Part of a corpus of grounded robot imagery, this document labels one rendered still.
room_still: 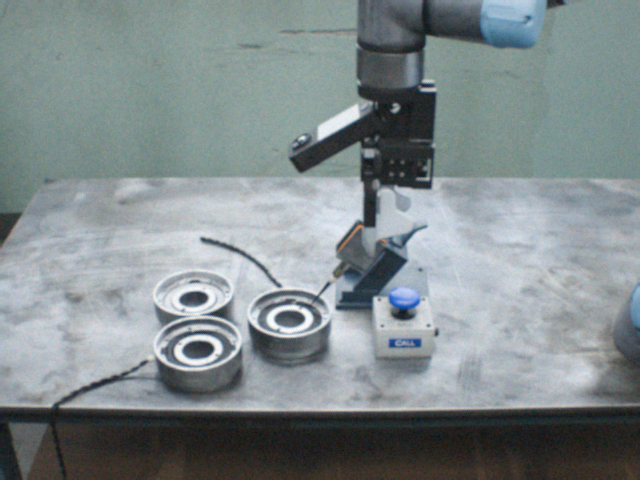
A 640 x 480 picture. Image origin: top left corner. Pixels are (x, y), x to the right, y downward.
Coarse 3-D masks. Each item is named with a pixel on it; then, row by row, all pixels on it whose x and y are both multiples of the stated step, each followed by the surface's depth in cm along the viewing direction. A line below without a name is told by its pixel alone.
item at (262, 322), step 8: (272, 304) 105; (280, 304) 105; (288, 304) 105; (296, 304) 105; (304, 304) 105; (264, 312) 103; (312, 312) 103; (264, 320) 102; (320, 320) 102; (264, 328) 100; (272, 328) 100; (312, 328) 100
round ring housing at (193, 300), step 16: (192, 272) 109; (208, 272) 109; (160, 288) 107; (192, 288) 108; (224, 288) 108; (160, 304) 104; (176, 304) 104; (192, 304) 108; (208, 304) 104; (224, 304) 103; (160, 320) 103; (176, 320) 101
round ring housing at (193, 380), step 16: (192, 320) 100; (208, 320) 100; (224, 320) 100; (160, 336) 97; (192, 336) 99; (208, 336) 99; (240, 336) 97; (176, 352) 96; (192, 352) 99; (208, 352) 99; (240, 352) 95; (160, 368) 94; (176, 368) 92; (192, 368) 91; (208, 368) 92; (224, 368) 93; (176, 384) 93; (192, 384) 92; (208, 384) 93; (224, 384) 95
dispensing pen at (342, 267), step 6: (360, 222) 98; (354, 228) 98; (360, 228) 98; (348, 234) 99; (342, 240) 99; (378, 240) 98; (336, 246) 100; (336, 252) 99; (342, 264) 100; (348, 264) 100; (336, 270) 101; (342, 270) 100; (330, 276) 101; (336, 276) 101; (330, 282) 101; (324, 288) 102; (318, 294) 103
